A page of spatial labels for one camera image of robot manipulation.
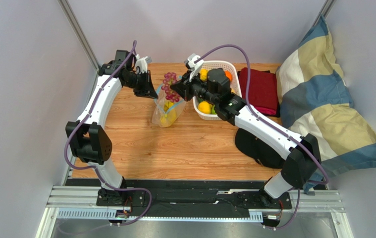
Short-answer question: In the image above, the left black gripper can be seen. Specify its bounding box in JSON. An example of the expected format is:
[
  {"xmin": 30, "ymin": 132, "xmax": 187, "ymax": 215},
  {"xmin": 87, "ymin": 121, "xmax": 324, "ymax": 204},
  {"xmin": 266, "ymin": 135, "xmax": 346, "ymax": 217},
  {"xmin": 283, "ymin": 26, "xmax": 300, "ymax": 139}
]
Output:
[{"xmin": 124, "ymin": 70, "xmax": 159, "ymax": 100}]

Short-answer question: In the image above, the clear zip top bag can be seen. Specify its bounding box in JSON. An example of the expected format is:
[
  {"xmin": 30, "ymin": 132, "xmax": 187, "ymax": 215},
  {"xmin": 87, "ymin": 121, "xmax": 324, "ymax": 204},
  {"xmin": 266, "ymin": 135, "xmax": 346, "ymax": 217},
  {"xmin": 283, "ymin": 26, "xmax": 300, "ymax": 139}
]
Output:
[{"xmin": 152, "ymin": 72, "xmax": 186, "ymax": 127}]

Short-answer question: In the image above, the yellow banana bunch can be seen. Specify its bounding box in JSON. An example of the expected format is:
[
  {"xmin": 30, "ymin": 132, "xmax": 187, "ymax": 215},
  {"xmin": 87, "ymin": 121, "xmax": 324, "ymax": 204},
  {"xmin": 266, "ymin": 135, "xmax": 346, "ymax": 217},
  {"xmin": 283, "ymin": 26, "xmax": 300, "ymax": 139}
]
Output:
[{"xmin": 159, "ymin": 100, "xmax": 176, "ymax": 127}]

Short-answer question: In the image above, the green lime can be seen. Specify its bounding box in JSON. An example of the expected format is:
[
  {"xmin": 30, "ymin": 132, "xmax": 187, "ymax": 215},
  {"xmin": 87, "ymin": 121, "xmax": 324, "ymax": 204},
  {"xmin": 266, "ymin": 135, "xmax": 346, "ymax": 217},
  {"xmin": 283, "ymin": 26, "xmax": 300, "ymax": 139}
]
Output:
[{"xmin": 211, "ymin": 105, "xmax": 216, "ymax": 115}]

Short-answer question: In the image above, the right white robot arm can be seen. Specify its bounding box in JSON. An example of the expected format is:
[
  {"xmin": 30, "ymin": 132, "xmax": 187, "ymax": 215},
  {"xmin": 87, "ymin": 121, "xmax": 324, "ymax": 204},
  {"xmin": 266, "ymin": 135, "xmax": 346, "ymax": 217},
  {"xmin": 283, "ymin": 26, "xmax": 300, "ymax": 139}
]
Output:
[{"xmin": 170, "ymin": 68, "xmax": 322, "ymax": 199}]

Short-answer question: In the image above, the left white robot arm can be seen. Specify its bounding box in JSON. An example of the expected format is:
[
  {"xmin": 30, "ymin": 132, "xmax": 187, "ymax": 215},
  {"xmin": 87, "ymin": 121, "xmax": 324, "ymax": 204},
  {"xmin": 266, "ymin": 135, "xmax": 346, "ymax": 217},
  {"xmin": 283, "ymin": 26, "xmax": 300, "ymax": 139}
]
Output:
[{"xmin": 65, "ymin": 50, "xmax": 158, "ymax": 204}]

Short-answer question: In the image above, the yellow lemon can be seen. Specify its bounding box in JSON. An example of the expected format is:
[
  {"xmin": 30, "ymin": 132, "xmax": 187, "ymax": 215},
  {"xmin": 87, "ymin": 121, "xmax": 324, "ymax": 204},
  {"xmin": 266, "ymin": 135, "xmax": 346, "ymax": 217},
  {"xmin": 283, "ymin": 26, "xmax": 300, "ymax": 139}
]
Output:
[{"xmin": 197, "ymin": 101, "xmax": 213, "ymax": 115}]

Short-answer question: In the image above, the white plastic basket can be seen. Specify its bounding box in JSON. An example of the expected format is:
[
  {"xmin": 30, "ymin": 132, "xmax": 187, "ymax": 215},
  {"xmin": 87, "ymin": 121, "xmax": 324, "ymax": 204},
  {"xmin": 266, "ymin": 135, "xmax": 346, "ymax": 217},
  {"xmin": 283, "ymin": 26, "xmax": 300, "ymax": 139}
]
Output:
[{"xmin": 192, "ymin": 60, "xmax": 243, "ymax": 121}]

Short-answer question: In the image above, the orange fruit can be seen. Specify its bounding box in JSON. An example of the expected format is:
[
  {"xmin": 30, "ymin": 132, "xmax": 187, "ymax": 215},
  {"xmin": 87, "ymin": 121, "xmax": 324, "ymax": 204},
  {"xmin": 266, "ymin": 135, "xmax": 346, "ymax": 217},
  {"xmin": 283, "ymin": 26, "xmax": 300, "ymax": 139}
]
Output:
[{"xmin": 224, "ymin": 70, "xmax": 233, "ymax": 82}]

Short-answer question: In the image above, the folded red cloth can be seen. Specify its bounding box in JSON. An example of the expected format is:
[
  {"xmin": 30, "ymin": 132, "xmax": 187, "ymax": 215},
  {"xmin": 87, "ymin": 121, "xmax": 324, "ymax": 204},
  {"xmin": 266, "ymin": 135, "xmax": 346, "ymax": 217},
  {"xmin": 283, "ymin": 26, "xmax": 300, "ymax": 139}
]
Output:
[{"xmin": 248, "ymin": 69, "xmax": 280, "ymax": 118}]

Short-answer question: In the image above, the black baseball cap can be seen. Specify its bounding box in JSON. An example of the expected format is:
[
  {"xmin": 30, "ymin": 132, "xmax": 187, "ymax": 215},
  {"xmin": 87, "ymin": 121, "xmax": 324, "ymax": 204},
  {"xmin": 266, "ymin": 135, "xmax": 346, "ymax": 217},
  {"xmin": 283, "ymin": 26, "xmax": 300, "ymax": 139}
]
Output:
[{"xmin": 234, "ymin": 128, "xmax": 285, "ymax": 169}]

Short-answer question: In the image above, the striped blue yellow pillow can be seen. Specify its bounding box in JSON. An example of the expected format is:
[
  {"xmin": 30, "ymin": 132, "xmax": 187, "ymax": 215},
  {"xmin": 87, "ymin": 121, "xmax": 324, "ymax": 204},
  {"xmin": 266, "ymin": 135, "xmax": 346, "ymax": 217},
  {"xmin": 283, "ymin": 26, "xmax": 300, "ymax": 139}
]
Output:
[{"xmin": 276, "ymin": 16, "xmax": 376, "ymax": 191}]

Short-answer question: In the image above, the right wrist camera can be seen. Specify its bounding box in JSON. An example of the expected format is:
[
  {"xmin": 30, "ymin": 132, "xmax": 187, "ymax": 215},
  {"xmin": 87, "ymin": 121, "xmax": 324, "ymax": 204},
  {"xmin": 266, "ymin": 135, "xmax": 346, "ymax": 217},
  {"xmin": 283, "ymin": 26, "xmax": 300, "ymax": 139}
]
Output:
[{"xmin": 184, "ymin": 53, "xmax": 204, "ymax": 82}]

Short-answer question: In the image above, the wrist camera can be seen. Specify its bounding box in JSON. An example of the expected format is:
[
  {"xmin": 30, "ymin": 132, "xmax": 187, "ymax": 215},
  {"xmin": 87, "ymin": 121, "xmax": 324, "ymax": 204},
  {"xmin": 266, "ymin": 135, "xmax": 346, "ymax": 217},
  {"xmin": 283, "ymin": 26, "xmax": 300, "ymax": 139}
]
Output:
[
  {"xmin": 134, "ymin": 55, "xmax": 152, "ymax": 74},
  {"xmin": 184, "ymin": 53, "xmax": 204, "ymax": 82}
]

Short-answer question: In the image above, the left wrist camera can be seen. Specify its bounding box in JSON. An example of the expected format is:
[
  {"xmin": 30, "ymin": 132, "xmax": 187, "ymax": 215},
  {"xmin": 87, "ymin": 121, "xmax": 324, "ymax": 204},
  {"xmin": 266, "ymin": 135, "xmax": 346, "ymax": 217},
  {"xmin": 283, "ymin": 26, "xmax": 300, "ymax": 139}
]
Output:
[{"xmin": 134, "ymin": 55, "xmax": 152, "ymax": 74}]

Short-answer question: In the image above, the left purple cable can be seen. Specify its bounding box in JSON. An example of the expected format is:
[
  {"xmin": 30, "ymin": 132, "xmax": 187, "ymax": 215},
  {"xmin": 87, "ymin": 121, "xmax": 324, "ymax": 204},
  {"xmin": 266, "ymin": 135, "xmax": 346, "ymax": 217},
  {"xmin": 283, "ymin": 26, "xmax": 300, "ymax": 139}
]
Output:
[{"xmin": 63, "ymin": 40, "xmax": 153, "ymax": 228}]

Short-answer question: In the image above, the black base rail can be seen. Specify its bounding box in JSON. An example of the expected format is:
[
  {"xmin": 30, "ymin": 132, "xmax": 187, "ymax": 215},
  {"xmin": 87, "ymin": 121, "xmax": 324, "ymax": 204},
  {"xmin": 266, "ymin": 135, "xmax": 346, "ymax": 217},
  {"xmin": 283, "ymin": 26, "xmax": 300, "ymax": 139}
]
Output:
[{"xmin": 65, "ymin": 178, "xmax": 294, "ymax": 218}]

